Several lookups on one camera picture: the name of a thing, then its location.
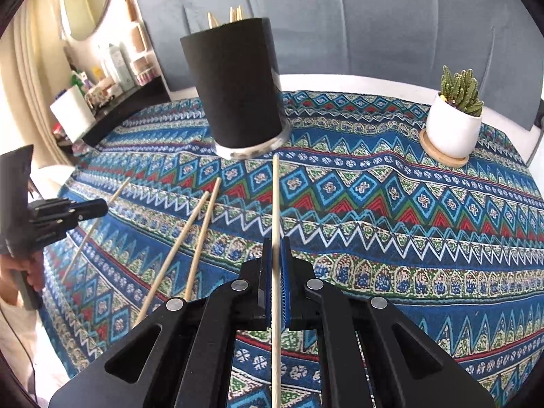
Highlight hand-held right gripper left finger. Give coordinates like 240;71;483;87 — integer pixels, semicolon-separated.
48;237;273;408

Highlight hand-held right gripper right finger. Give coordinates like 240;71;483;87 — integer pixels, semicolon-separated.
280;236;496;408

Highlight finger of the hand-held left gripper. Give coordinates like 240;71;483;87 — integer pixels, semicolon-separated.
29;199;109;241
28;198;77;215

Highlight black cylindrical utensil holder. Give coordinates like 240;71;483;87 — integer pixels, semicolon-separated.
180;17;292;160

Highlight person's left hand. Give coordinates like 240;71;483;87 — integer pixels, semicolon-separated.
0;253;46;292

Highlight white box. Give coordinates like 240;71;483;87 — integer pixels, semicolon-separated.
50;85;96;143

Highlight beige curtain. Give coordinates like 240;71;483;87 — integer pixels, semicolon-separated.
0;0;75;171

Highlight black side table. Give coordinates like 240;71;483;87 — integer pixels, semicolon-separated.
79;76;171;149

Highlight blue patterned tablecloth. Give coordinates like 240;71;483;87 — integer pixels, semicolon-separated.
38;89;544;408

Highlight white bottle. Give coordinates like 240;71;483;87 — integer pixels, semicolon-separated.
108;45;129;91

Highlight person's white clothing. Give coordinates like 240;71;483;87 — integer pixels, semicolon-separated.
0;297;64;408

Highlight wooden shelf organizer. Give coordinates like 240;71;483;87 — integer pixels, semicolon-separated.
123;0;159;86

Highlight round wooden coaster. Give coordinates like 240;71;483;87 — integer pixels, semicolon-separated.
419;130;470;167

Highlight white plant pot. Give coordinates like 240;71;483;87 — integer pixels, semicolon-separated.
426;92;483;158

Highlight small green succulent plant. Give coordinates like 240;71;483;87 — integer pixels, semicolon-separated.
439;66;485;116

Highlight grey-blue sofa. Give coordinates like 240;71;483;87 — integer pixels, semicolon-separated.
127;0;542;132

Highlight black cable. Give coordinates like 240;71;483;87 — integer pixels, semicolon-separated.
0;304;37;396

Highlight round wall mirror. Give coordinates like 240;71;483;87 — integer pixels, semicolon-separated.
62;0;117;41

